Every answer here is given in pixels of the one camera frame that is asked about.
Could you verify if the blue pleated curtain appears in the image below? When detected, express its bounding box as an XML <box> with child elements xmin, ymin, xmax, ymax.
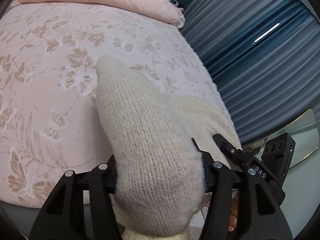
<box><xmin>182</xmin><ymin>0</ymin><xmax>319</xmax><ymax>145</ymax></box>

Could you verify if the person's right hand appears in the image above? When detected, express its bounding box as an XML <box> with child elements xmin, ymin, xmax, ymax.
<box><xmin>228</xmin><ymin>197</ymin><xmax>238</xmax><ymax>232</ymax></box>

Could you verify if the mirror with rounded corners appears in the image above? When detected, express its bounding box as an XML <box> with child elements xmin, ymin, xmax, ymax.
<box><xmin>245</xmin><ymin>109</ymin><xmax>319</xmax><ymax>169</ymax></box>

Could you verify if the cream knitted sweater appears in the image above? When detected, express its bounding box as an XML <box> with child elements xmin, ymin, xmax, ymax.
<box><xmin>96</xmin><ymin>56</ymin><xmax>241</xmax><ymax>235</ymax></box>

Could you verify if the pink butterfly patterned bedspread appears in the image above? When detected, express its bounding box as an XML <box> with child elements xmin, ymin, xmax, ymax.
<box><xmin>1</xmin><ymin>3</ymin><xmax>230</xmax><ymax>207</ymax></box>

